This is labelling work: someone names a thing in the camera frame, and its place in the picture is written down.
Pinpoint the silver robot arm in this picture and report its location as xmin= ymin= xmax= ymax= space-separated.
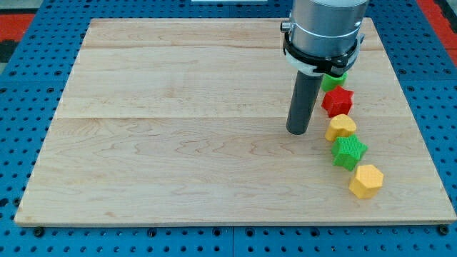
xmin=280 ymin=0 xmax=368 ymax=57

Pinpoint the light wooden board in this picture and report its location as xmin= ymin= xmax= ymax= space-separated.
xmin=14 ymin=19 xmax=456 ymax=227

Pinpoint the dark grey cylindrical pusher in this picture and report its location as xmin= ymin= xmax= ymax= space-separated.
xmin=286 ymin=71 xmax=323 ymax=135

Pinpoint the red star block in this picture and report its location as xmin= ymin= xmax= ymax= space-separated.
xmin=321 ymin=86 xmax=354 ymax=118

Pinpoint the yellow heart block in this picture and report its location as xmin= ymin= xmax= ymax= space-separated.
xmin=325 ymin=114 xmax=357 ymax=141

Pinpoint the green star block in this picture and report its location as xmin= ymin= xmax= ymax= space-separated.
xmin=331 ymin=134 xmax=368 ymax=171

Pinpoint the yellow hexagon block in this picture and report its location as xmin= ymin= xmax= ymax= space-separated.
xmin=348 ymin=164 xmax=384 ymax=199

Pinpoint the black clamp ring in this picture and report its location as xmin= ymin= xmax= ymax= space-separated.
xmin=281 ymin=31 xmax=366 ymax=78

